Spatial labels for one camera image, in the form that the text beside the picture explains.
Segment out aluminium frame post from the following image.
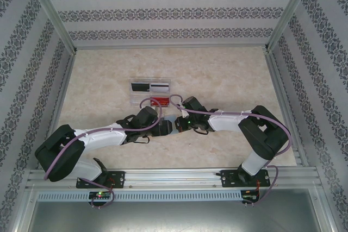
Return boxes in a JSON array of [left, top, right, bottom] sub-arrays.
[[263, 0, 318, 52], [23, 0, 78, 53]]

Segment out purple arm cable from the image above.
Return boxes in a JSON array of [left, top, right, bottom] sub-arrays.
[[169, 95, 291, 206], [43, 97, 163, 210]]

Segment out red card with white lettering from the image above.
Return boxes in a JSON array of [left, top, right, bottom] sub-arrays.
[[150, 96, 171, 107]]

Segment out grey metal sheet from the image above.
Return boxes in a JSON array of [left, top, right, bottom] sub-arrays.
[[27, 188, 332, 232]]

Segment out grey slotted cable duct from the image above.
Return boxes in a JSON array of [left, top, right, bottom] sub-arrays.
[[36, 190, 243, 202]]

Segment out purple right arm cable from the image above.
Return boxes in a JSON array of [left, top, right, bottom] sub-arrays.
[[169, 95, 291, 206]]

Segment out clear acrylic card tray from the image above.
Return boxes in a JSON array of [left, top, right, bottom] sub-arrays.
[[128, 78, 172, 108]]

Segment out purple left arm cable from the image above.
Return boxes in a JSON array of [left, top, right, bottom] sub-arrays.
[[43, 97, 163, 210]]

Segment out white card with black stripe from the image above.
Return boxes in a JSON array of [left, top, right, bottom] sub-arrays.
[[150, 82, 171, 93]]

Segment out aluminium side rail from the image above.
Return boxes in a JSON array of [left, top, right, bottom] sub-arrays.
[[265, 51, 309, 167], [36, 51, 78, 170]]

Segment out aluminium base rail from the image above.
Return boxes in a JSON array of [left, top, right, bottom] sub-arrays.
[[26, 168, 319, 189]]

